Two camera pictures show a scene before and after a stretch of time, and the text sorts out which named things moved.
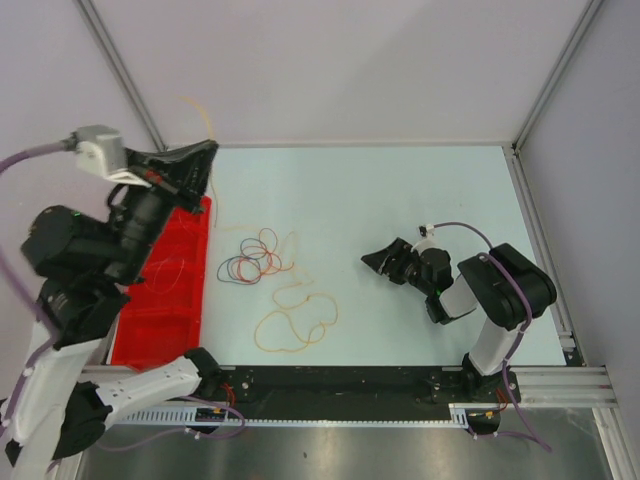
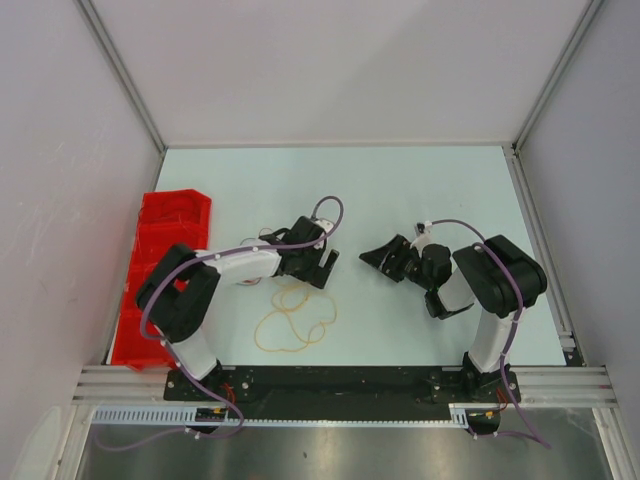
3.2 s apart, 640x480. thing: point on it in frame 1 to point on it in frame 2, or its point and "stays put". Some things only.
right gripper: [380, 261] stays put
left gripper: [183, 171] to [308, 275]
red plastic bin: [163, 318] stays put
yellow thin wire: [215, 192] to [182, 223]
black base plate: [370, 389] stays put
